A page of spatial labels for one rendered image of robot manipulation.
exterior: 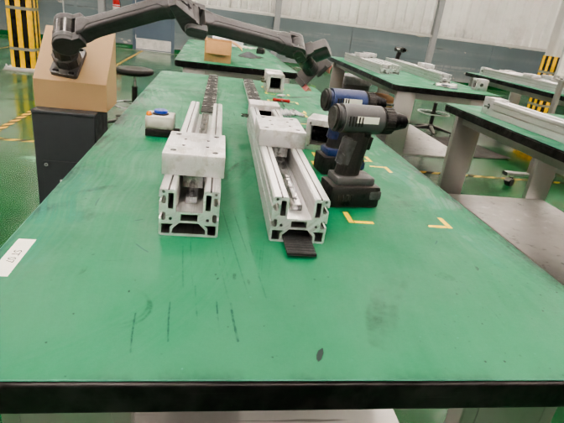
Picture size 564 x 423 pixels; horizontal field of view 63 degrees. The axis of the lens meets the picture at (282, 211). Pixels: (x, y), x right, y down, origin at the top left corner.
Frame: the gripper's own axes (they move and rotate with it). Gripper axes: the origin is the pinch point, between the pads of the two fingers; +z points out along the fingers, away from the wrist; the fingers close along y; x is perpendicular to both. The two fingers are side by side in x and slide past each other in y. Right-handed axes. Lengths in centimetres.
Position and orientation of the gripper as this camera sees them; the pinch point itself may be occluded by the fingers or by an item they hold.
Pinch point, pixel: (318, 80)
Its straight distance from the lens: 190.7
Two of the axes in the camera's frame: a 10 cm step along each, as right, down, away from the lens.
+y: -7.3, 6.7, 1.6
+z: 3.8, 2.0, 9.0
